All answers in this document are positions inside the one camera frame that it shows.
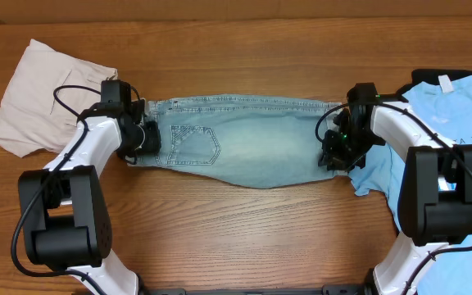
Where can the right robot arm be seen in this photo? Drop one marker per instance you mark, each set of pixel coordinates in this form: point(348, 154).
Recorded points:
point(435, 202)

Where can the folded beige shorts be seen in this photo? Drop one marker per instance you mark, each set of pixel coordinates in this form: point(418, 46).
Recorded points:
point(30, 118)

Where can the light blue denim shorts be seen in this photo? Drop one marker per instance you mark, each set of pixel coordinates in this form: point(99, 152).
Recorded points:
point(248, 140)

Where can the black garment under pile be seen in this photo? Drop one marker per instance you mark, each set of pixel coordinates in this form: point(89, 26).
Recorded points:
point(430, 76)

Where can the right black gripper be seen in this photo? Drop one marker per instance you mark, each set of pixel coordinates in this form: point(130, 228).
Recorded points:
point(338, 147)

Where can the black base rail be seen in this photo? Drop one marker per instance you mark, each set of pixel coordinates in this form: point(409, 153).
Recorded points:
point(330, 289)

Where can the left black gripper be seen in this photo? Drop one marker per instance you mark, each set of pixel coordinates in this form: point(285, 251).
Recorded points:
point(152, 138)

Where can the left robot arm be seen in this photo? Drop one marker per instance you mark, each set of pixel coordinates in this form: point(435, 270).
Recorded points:
point(64, 219)

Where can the light blue printed t-shirt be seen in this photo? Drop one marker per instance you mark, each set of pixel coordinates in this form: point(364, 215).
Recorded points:
point(447, 108)

